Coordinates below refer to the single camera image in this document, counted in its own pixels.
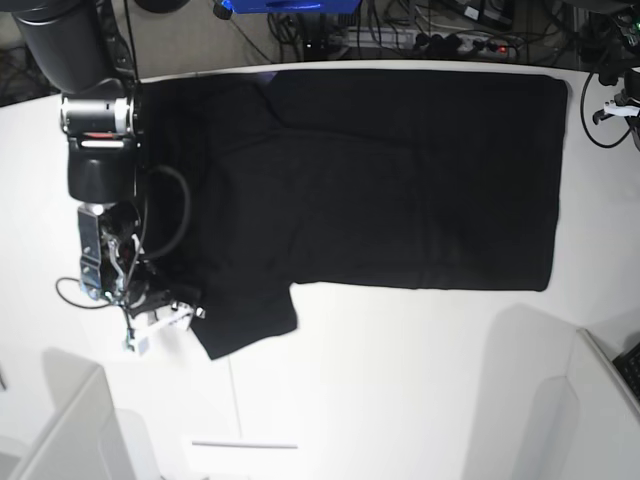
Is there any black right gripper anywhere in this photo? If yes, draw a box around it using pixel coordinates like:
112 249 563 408
117 272 202 318

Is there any black T-shirt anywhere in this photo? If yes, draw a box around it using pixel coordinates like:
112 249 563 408
143 70 569 359

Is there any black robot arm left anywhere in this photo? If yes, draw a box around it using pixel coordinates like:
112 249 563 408
579 1 639 150

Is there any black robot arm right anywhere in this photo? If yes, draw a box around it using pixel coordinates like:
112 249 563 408
1 1 199 318

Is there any white partition panel left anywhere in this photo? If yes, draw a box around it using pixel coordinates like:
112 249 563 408
1 363 137 479

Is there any white partition panel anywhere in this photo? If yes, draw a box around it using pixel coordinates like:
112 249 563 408
513 330 639 479
1 363 137 479

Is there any blue box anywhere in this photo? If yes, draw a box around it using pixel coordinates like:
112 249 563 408
222 0 360 14

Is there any white partition panel right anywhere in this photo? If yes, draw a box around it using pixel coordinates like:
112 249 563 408
513 330 639 479

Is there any black keyboard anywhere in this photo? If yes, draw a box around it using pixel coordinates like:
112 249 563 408
613 344 640 400

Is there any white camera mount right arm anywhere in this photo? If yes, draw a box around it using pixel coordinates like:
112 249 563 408
123 301 206 356

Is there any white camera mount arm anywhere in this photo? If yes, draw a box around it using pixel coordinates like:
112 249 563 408
592 100 639 125
123 301 206 356

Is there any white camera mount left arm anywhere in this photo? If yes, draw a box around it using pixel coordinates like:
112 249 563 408
592 100 639 125

